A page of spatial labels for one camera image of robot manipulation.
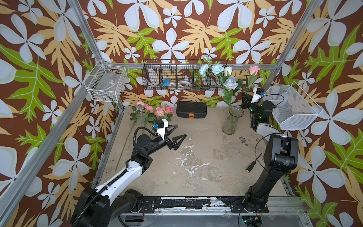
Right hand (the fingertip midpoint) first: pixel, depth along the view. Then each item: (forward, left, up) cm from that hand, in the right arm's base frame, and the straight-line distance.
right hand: (243, 93), depth 87 cm
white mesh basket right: (-12, -26, -1) cm, 29 cm away
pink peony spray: (+4, +65, -27) cm, 70 cm away
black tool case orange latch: (+9, +31, -24) cm, 40 cm away
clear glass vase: (-11, +6, -18) cm, 22 cm away
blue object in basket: (+12, +49, 0) cm, 51 cm away
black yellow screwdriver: (-36, -5, -29) cm, 46 cm away
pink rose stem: (+4, +49, -26) cm, 56 cm away
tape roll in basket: (+14, +36, -3) cm, 39 cm away
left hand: (-29, +39, +1) cm, 48 cm away
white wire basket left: (+4, +86, +5) cm, 86 cm away
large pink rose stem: (+1, +57, -25) cm, 62 cm away
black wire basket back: (+18, +38, +2) cm, 42 cm away
